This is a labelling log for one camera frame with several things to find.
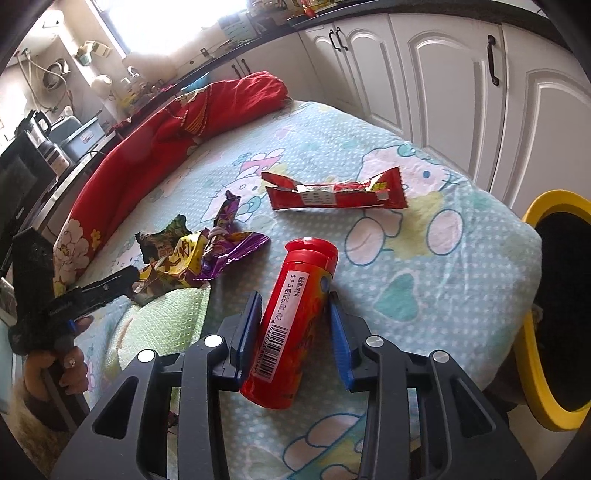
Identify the red plastic bottle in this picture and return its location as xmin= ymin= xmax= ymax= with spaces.
xmin=239 ymin=236 xmax=339 ymax=409

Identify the blue plastic basin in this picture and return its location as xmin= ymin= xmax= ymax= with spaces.
xmin=180 ymin=76 xmax=218 ymax=93

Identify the purple snack wrapper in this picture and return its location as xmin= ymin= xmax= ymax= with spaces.
xmin=135 ymin=191 xmax=271 ymax=305

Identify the person's left hand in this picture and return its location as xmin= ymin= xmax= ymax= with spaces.
xmin=23 ymin=316 xmax=95 ymax=407

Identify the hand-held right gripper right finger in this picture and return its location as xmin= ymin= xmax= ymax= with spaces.
xmin=328 ymin=295 xmax=536 ymax=480

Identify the black microwave oven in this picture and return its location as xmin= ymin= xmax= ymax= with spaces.
xmin=0 ymin=134 xmax=58 ymax=259

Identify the red snack wrapper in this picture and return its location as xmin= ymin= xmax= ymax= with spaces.
xmin=261 ymin=167 xmax=409 ymax=210

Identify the person's left forearm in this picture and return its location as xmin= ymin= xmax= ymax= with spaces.
xmin=0 ymin=383 xmax=88 ymax=432

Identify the white lower kitchen cabinet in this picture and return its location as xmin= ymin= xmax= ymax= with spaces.
xmin=180 ymin=9 xmax=591 ymax=222

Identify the black yellow-rimmed trash bin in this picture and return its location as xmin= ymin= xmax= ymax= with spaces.
xmin=515 ymin=190 xmax=591 ymax=432

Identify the red floral blanket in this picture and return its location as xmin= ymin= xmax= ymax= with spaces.
xmin=53 ymin=71 xmax=289 ymax=296

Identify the kitchen window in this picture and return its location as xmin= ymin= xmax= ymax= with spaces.
xmin=88 ymin=0 xmax=250 ymax=61

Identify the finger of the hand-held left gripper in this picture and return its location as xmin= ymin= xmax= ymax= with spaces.
xmin=81 ymin=266 xmax=141 ymax=315

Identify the blue white storage box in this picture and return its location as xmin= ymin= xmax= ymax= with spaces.
xmin=48 ymin=115 xmax=105 ymax=160

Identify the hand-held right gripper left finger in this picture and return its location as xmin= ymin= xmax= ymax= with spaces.
xmin=51 ymin=291 xmax=264 ymax=480

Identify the cartoon cat print bedsheet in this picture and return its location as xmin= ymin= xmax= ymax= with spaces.
xmin=69 ymin=99 xmax=543 ymax=480

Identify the green mesh cloth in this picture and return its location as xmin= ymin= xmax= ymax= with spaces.
xmin=104 ymin=285 xmax=213 ymax=384

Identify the white electric kettle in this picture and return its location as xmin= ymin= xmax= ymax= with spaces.
xmin=90 ymin=74 xmax=114 ymax=100

